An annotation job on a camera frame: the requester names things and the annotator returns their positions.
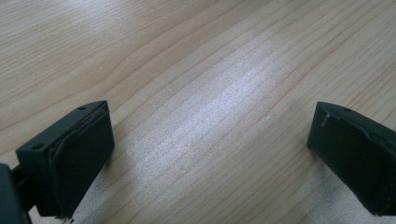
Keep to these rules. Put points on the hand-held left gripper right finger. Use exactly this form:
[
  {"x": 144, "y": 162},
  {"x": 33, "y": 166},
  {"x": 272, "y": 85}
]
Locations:
[{"x": 351, "y": 155}]

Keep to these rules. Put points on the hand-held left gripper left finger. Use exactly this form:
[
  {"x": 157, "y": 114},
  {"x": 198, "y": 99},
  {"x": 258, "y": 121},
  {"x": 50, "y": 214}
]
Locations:
[{"x": 77, "y": 155}]

